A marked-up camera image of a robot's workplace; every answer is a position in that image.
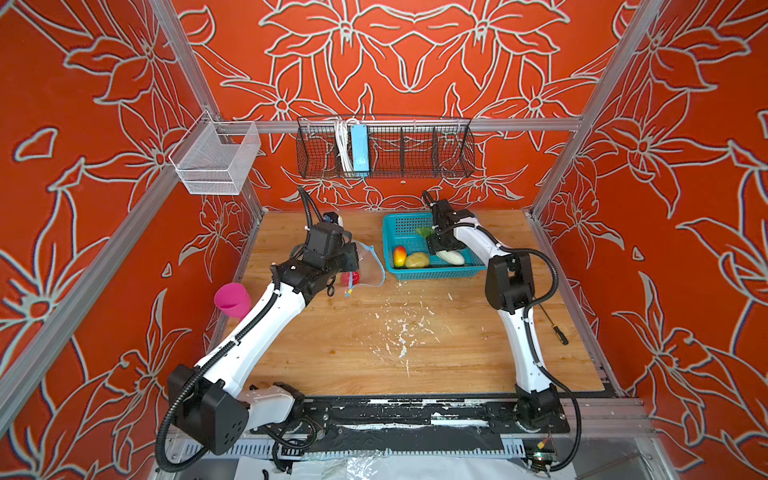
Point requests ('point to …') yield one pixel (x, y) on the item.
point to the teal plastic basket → (400, 230)
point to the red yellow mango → (400, 255)
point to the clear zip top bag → (371, 271)
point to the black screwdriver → (557, 330)
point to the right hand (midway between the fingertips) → (440, 243)
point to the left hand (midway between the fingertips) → (351, 247)
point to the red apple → (345, 276)
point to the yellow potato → (417, 260)
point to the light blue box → (360, 150)
